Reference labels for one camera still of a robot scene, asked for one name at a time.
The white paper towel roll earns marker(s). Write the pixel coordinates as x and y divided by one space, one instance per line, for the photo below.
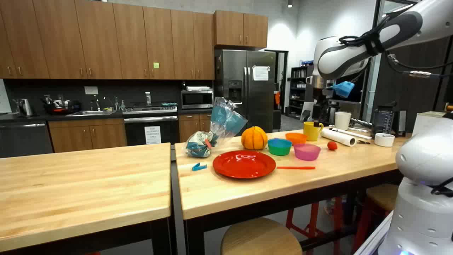
338 137

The silver microwave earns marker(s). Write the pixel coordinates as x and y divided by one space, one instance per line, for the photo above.
197 100

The stainless steel dishwasher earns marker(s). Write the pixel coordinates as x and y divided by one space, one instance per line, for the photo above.
25 140

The teal bowl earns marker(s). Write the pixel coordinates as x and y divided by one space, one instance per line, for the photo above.
279 148

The orange pumpkin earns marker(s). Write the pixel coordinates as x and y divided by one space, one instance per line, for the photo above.
253 138

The white cup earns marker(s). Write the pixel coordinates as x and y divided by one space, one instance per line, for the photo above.
342 121

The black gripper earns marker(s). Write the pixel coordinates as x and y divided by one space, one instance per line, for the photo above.
321 90

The kitchen sink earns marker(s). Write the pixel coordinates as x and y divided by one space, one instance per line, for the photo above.
90 114

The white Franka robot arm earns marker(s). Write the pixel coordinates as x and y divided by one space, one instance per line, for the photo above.
425 213

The white printed bowl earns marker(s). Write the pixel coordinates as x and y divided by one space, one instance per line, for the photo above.
383 140

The brown base cabinet narrow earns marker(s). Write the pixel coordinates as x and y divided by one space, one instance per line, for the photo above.
192 125

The small blue clip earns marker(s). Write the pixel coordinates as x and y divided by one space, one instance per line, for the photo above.
198 167

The yellow mug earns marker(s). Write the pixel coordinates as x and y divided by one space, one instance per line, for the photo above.
311 133

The brown base cabinet wide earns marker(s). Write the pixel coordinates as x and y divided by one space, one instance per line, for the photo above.
86 135

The small red tomato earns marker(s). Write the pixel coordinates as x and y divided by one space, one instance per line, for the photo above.
331 147

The stainless steel refrigerator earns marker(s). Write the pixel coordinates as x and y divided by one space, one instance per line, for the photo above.
245 94

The round wooden stool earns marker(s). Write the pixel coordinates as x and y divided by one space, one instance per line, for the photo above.
259 239

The black flat tray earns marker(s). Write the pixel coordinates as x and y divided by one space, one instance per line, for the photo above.
362 123

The paper sheet on oven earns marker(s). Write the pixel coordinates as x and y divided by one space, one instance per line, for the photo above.
153 135

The pink bowl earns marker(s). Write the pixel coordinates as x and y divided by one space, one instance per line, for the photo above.
307 154

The clear teal plastic bag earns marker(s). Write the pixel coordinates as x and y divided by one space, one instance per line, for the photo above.
226 121

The paper sheet on refrigerator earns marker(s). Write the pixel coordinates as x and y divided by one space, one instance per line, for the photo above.
260 73

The silver kettle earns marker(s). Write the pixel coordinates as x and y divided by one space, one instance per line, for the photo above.
25 108

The brown cabinet above refrigerator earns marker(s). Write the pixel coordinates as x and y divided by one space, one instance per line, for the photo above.
240 29

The white box on microwave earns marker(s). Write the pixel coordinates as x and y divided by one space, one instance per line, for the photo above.
198 89

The green sticky note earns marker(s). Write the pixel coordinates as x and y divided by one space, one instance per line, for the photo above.
156 66

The orange bowl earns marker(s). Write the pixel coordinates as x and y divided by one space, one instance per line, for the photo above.
296 138

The red plate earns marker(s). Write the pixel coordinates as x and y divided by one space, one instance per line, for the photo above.
243 165

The dark transparent water jug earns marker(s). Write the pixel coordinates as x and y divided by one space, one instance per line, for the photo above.
382 123

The white soap bottle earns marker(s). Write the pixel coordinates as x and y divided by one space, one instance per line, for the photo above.
148 99

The red-legged wooden stool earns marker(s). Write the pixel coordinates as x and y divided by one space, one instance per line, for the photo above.
311 227

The thin orange stick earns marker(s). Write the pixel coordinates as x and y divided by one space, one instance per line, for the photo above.
296 168

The brown wall cabinets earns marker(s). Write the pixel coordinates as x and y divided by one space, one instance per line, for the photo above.
103 38

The black oven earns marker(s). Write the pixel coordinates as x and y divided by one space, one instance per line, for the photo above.
136 130

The black monitor screen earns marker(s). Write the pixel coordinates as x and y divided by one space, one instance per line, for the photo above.
359 93

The dark storage shelf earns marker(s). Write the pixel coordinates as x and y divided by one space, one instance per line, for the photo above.
297 93

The white wall outlet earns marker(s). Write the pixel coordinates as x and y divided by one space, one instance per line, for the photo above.
90 91

